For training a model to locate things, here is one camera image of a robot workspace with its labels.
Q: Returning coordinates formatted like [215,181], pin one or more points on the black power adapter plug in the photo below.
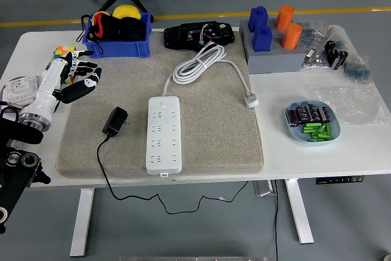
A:
[114,120]

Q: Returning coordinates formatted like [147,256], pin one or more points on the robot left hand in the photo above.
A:
[46,90]

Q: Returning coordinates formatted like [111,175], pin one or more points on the clear bag of blue resistors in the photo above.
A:
[313,35]
[357,70]

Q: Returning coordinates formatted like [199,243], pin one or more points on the white table leg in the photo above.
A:
[82,224]
[299,212]

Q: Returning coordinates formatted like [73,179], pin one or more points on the green cylinder cell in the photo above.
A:
[313,125]
[317,135]
[328,130]
[310,130]
[319,140]

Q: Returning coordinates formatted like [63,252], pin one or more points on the white wall socket panel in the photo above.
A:
[18,90]

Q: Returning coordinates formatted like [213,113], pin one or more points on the clear bag of dark capacitors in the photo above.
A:
[336,56]

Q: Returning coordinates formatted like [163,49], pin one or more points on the small yellow ball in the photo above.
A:
[100,15]

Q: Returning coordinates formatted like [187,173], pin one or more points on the blue plastic bin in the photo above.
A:
[122,48]

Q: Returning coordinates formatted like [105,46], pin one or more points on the grey holder block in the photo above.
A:
[275,63]
[273,25]

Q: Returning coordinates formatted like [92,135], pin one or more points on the dark capacitor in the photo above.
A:
[325,115]
[294,118]
[313,112]
[301,113]

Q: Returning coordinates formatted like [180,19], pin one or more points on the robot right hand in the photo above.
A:
[387,258]

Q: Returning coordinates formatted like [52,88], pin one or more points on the black table control panel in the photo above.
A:
[339,180]

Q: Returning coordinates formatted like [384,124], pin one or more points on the white three-pin plug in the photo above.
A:
[252,102]

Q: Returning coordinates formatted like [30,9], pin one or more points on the flat empty clear bag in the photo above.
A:
[351,105]

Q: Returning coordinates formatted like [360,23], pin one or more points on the black open electronic device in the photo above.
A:
[180,38]

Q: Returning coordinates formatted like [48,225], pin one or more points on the large yellow ball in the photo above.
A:
[125,12]

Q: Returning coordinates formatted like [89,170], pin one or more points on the clear bag of metal parts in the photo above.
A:
[314,60]

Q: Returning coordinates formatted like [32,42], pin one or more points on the grey-brown mat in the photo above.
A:
[214,135]

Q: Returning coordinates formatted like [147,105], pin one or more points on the white power strip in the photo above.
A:
[163,151]

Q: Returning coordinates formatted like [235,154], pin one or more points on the blue plastic block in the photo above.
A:
[262,39]
[257,18]

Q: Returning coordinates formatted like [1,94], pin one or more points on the light blue plate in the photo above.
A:
[294,134]

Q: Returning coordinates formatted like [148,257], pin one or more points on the orange plastic cylinder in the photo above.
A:
[291,36]
[284,18]

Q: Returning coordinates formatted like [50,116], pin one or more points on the colourful puzzle cube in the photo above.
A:
[62,50]

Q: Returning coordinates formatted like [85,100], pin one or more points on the silver metal box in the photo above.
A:
[264,189]

